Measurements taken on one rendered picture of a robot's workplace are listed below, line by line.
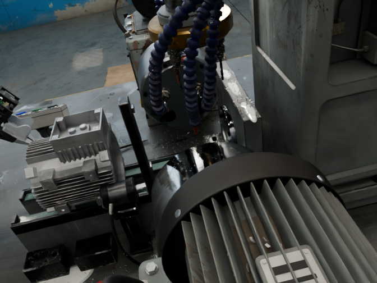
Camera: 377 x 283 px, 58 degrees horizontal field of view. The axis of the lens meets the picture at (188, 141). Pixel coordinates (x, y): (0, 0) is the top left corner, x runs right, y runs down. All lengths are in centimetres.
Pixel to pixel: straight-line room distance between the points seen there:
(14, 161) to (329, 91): 119
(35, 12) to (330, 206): 645
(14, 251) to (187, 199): 90
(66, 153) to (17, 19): 593
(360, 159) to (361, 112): 14
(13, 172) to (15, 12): 538
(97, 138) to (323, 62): 51
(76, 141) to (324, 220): 65
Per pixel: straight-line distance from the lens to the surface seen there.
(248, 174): 28
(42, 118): 114
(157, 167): 100
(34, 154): 90
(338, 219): 28
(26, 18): 668
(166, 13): 73
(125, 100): 66
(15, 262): 112
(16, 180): 140
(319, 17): 65
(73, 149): 85
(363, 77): 76
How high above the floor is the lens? 156
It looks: 37 degrees down
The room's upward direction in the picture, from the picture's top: 12 degrees counter-clockwise
